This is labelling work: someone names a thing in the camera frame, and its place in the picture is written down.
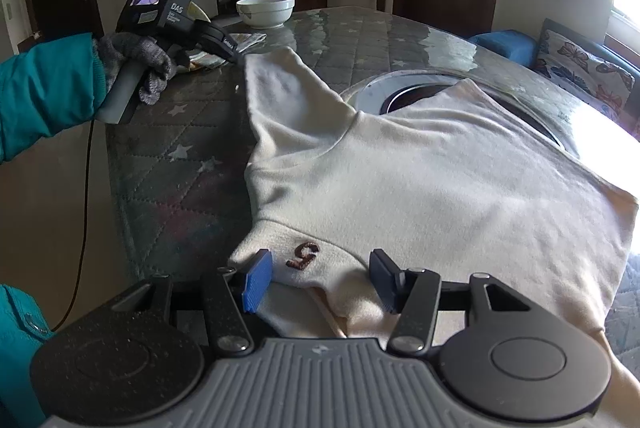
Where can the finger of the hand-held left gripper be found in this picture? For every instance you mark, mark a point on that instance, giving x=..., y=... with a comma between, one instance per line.
x=227, y=41

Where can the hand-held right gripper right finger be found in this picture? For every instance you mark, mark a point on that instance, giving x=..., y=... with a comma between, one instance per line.
x=385, y=280

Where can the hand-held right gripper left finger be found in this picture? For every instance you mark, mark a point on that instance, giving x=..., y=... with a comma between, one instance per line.
x=257, y=280

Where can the cream sweater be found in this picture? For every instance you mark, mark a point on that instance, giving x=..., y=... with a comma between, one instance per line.
x=400, y=188

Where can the person's left forearm teal sleeve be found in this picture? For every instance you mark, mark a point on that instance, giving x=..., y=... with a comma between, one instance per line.
x=45, y=92

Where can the person's left hand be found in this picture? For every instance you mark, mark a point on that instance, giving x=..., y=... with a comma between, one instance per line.
x=142, y=57

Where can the white plate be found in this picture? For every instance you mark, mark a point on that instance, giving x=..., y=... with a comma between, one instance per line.
x=199, y=12

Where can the white ceramic bowl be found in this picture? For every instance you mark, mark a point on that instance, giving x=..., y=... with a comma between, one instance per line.
x=265, y=10

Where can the grey quilted star table cover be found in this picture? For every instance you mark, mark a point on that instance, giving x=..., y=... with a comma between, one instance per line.
x=175, y=167

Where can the round built-in cooktop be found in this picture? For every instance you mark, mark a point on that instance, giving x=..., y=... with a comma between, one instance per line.
x=400, y=90

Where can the person's teal jacket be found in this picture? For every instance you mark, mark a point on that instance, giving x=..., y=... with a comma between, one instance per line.
x=20, y=348

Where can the blue sofa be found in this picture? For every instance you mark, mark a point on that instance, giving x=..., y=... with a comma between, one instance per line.
x=505, y=45

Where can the butterfly print cushion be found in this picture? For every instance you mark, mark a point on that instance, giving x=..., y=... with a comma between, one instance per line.
x=580, y=67

